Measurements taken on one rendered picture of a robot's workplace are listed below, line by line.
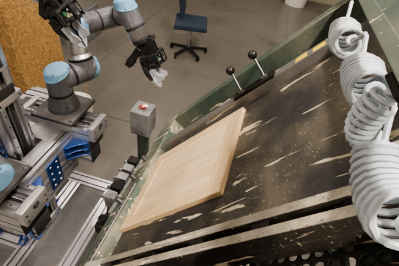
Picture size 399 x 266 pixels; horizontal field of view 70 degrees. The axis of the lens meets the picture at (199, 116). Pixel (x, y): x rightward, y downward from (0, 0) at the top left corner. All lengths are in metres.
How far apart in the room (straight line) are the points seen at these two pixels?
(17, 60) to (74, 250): 1.55
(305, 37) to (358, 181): 1.04
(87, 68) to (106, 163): 1.31
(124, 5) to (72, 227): 1.50
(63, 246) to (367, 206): 1.92
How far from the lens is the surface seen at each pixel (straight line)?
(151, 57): 1.11
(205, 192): 0.92
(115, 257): 1.02
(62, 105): 1.56
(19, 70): 2.81
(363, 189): 0.33
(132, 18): 1.09
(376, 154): 0.35
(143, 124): 1.76
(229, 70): 1.23
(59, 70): 1.49
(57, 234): 2.14
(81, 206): 2.21
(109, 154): 2.76
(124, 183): 1.62
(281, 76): 1.14
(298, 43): 1.35
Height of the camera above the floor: 2.04
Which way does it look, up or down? 40 degrees down
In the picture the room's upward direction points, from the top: 9 degrees clockwise
